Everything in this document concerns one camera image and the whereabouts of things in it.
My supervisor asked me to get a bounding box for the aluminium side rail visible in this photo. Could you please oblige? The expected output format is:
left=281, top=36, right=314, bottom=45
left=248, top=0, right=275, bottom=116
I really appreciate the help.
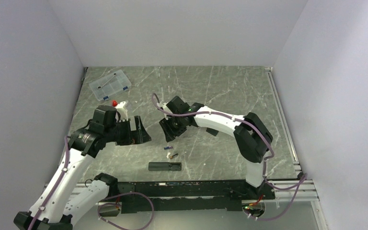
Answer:
left=264, top=67, right=299, bottom=164

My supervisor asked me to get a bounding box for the black remote control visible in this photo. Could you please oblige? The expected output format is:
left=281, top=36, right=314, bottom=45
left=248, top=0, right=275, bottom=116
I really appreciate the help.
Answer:
left=148, top=162, right=182, bottom=171

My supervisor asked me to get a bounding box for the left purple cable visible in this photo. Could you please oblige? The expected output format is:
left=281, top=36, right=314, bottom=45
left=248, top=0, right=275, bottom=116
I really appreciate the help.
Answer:
left=26, top=136, right=72, bottom=230

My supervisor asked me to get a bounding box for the purple cable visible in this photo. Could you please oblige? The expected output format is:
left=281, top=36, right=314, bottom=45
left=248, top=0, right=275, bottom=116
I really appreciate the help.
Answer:
left=26, top=136, right=72, bottom=230
left=151, top=92, right=309, bottom=222

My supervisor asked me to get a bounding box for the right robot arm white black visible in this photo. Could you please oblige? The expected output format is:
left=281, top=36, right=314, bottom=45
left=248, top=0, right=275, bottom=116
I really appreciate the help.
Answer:
left=151, top=93, right=274, bottom=199

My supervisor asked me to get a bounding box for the clear plastic organizer box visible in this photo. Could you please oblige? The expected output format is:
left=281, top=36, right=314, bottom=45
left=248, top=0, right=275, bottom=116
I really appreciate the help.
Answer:
left=89, top=69, right=132, bottom=101

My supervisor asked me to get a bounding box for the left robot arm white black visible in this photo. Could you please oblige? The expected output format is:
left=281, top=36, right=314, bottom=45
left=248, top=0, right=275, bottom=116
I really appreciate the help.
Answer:
left=13, top=105, right=151, bottom=230

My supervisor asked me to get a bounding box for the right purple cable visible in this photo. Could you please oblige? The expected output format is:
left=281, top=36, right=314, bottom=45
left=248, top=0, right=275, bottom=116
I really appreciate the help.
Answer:
left=151, top=92, right=309, bottom=222

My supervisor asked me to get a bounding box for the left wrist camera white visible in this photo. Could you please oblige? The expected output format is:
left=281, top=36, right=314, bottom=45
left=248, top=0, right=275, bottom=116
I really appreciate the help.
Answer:
left=112, top=100, right=131, bottom=121

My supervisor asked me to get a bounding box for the black remote battery cover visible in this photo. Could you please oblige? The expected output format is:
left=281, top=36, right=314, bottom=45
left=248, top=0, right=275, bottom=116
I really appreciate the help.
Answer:
left=206, top=127, right=219, bottom=136

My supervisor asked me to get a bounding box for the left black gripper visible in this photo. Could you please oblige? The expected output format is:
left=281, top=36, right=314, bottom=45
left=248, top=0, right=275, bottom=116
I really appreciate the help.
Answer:
left=104, top=115, right=151, bottom=146

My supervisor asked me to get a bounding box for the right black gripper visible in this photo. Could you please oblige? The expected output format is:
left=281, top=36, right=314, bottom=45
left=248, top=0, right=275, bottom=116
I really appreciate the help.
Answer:
left=159, top=114, right=186, bottom=143

